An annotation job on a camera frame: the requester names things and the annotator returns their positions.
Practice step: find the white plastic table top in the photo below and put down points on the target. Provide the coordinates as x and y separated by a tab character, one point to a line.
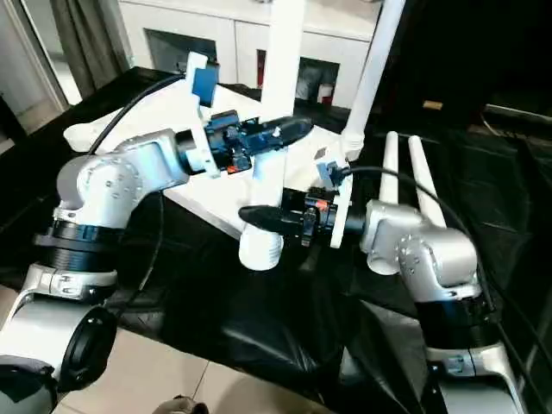
241	108

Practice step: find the white plastic table leg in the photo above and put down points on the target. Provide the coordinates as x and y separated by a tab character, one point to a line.
375	77
388	172
424	181
280	64

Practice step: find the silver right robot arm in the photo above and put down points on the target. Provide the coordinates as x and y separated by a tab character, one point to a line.
431	259

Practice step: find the black plastic sheet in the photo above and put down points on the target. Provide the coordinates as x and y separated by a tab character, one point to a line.
280	323

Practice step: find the white glass-door cabinet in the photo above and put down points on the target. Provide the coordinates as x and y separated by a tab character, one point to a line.
241	30

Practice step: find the small tan label tag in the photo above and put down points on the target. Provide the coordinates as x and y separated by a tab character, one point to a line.
433	104

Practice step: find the grey curtain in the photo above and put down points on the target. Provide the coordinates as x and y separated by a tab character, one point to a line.
86	43

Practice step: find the black backdrop cloth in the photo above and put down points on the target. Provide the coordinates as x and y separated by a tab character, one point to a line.
474	43

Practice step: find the metal rod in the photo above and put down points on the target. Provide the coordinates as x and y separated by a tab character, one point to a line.
517	113

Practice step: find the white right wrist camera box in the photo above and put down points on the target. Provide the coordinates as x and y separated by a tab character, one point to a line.
343	202

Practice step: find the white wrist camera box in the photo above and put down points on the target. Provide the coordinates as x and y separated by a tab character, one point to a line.
343	202
202	82

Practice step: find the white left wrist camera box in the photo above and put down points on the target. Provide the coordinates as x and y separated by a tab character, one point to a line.
202	82

